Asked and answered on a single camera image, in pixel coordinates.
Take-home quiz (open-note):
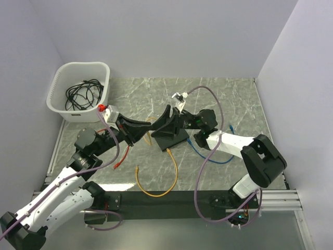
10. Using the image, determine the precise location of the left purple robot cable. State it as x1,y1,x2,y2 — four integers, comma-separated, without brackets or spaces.
0,108,123,240

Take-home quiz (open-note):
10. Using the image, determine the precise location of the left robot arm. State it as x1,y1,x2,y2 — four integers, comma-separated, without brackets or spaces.
1,115,153,249

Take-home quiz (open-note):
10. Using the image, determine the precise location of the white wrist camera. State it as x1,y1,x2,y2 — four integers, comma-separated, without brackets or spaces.
171,92,188,112
97,104,119,125

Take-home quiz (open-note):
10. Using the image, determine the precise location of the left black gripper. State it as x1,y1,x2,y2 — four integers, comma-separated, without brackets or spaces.
93,112,152,156

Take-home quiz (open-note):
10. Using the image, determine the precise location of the red ethernet cable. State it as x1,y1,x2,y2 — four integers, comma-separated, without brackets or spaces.
97,129,131,170

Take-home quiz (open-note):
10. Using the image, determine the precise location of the black cable bundle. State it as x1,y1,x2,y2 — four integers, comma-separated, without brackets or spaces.
64,79,105,111

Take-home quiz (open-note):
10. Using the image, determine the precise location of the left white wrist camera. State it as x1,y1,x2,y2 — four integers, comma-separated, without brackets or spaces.
97,104,119,125

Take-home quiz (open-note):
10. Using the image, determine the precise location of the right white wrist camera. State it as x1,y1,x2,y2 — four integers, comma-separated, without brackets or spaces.
171,92,188,112

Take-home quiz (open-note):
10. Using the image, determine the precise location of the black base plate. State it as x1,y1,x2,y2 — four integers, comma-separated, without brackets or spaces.
92,190,245,220

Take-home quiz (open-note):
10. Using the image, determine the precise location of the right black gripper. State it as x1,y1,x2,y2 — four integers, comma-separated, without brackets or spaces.
151,105,201,140

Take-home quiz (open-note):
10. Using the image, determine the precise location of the white plastic basket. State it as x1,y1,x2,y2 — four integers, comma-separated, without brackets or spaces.
46,62,110,122

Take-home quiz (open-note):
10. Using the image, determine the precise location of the yellow ethernet cable long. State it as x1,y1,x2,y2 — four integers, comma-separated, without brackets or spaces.
135,148,178,198

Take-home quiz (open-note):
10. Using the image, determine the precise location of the aluminium rail frame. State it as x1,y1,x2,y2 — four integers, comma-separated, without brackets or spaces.
44,78,313,249

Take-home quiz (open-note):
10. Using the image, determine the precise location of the black network switch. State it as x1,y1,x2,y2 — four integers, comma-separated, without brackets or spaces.
155,129,189,152

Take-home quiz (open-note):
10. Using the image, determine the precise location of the yellow ethernet cable short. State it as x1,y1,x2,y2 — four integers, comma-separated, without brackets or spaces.
143,117,158,146

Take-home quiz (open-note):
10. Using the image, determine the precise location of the blue ethernet cable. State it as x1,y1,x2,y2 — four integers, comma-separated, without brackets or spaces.
186,124,235,165

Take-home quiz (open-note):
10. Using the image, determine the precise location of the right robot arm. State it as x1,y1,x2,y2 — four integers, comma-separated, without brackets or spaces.
150,106,287,208

